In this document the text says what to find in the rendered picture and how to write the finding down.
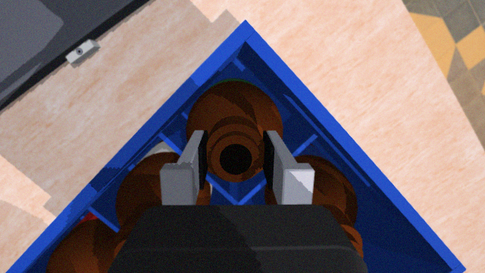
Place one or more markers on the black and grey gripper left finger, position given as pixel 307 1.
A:
pixel 181 181

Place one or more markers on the blue box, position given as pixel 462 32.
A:
pixel 396 239

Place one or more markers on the dark grey tray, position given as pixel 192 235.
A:
pixel 31 31

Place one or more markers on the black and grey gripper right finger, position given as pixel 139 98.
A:
pixel 291 182

